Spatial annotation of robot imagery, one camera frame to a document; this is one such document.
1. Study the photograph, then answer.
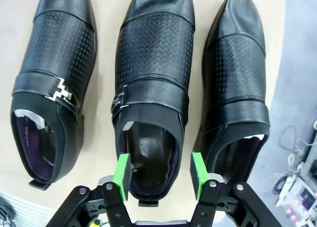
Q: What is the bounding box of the right gripper black green left finger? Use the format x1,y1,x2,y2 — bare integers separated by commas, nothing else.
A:
47,153,136,227

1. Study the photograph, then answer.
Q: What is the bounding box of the right gripper black green right finger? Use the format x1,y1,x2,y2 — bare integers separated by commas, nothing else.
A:
190,152,273,227

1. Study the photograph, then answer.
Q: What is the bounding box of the black leather buckle shoe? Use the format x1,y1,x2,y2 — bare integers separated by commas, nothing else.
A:
110,0,195,208
10,0,98,191
199,0,270,188

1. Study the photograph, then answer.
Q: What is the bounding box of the white power strip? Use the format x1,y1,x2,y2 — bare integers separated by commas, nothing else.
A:
279,160,308,208

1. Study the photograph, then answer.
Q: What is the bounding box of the grey ribbed floor mat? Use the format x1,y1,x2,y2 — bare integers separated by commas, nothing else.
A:
0,191,52,227

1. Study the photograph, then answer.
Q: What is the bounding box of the grey electronic device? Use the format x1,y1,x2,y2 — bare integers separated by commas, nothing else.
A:
293,177,317,227

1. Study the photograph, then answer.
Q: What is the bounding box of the grey floor cable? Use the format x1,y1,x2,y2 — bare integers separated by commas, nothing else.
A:
278,126,317,158

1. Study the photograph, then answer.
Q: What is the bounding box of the black cable bundle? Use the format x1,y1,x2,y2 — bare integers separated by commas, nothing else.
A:
0,196,17,227

